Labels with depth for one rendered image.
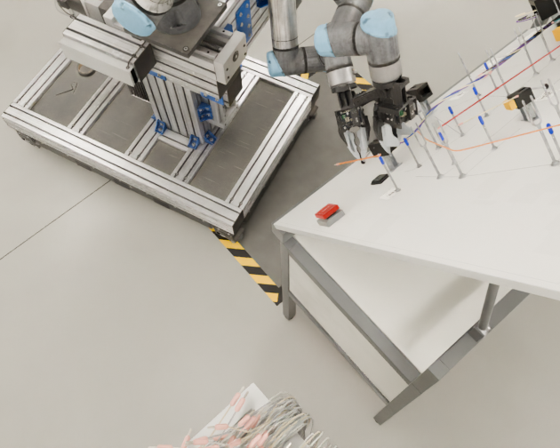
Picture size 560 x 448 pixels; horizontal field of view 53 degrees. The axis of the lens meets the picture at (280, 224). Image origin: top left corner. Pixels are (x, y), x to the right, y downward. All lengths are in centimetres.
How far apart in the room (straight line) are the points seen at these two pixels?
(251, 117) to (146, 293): 94
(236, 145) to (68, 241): 90
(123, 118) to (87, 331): 99
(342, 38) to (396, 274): 73
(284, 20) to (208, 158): 112
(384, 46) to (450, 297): 78
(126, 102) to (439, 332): 185
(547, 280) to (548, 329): 184
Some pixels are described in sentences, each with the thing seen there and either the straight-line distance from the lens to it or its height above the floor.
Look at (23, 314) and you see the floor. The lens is 275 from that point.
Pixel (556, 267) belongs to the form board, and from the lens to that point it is 89.
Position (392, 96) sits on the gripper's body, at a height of 131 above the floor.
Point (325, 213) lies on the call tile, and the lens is 142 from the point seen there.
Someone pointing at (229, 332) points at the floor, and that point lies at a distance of 249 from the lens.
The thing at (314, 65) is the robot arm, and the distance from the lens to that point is 168.
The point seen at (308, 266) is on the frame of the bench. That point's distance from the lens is 171.
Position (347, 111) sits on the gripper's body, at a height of 114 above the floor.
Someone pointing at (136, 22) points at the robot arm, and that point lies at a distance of 155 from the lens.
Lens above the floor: 239
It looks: 65 degrees down
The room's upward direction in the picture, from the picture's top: 2 degrees counter-clockwise
